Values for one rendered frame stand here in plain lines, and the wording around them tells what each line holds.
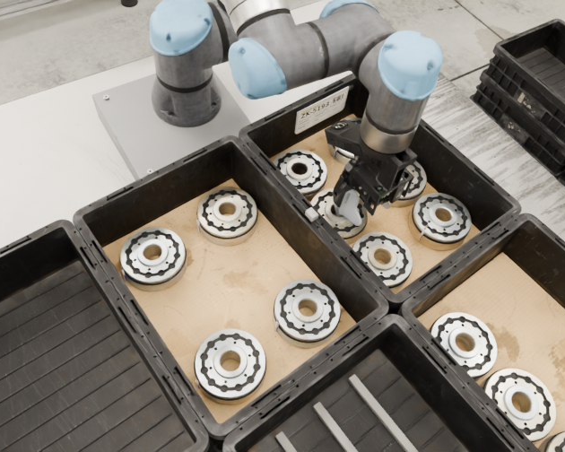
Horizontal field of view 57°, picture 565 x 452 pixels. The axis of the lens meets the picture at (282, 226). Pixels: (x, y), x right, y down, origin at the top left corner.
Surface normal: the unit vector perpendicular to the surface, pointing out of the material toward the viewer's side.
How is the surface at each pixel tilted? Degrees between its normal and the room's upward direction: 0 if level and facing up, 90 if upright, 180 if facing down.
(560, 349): 0
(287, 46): 31
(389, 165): 90
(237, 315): 0
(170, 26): 7
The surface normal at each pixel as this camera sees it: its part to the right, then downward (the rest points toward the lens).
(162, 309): 0.07, -0.54
